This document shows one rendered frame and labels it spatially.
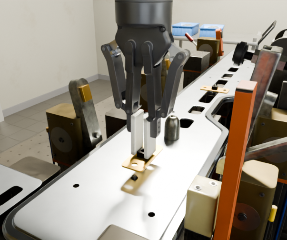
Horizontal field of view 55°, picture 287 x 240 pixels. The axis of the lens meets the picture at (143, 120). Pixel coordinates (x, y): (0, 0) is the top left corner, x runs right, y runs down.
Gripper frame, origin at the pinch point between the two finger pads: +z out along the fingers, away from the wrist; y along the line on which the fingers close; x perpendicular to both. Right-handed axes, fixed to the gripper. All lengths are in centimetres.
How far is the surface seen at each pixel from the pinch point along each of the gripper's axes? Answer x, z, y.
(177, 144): -10.5, 6.7, -2.0
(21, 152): -26, 37, 67
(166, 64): -39.7, -1.2, 13.3
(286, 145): 0.7, -3.6, -19.9
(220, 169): 2.6, 1.0, -13.0
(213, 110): -29.8, 6.4, -4.0
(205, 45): -102, 4, 19
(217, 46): -102, 4, 14
